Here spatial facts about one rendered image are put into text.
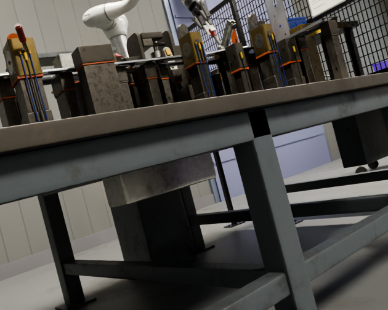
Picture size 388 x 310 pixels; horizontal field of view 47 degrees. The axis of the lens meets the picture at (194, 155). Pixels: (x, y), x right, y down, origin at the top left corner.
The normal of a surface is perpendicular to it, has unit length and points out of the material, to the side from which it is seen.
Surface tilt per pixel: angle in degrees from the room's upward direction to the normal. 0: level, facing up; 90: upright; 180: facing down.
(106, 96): 90
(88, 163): 90
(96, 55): 90
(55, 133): 90
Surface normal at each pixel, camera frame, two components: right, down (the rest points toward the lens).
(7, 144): 0.62, -0.17
